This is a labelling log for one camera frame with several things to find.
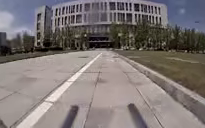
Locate grey concrete slab road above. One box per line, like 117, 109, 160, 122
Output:
0, 49, 205, 128

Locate large curved white building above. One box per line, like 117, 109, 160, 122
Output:
34, 0, 169, 50

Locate white painted line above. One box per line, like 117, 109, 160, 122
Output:
15, 52, 104, 128

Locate robot's own part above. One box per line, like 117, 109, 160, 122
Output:
127, 103, 148, 128
61, 104, 80, 128

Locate dry grass field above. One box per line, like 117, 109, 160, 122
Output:
114, 49, 205, 104

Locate low grey building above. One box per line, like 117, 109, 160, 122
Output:
11, 33, 36, 53

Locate grey concrete kerb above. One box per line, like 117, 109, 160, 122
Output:
118, 53, 205, 128

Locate row of trees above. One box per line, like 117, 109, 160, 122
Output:
51, 21, 205, 55

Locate grass strip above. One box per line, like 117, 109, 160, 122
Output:
0, 49, 81, 67

